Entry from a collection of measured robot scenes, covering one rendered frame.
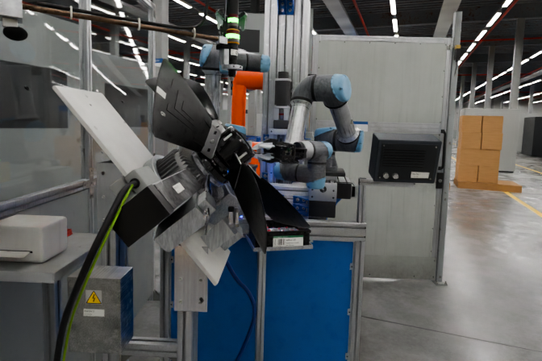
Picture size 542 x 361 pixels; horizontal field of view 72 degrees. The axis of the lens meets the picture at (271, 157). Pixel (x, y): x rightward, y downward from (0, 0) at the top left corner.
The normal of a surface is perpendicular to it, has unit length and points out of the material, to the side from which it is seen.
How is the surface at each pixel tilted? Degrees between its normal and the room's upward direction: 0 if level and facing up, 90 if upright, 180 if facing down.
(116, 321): 90
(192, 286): 90
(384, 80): 90
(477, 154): 90
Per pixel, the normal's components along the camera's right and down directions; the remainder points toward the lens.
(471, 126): -0.36, 0.07
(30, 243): -0.03, 0.09
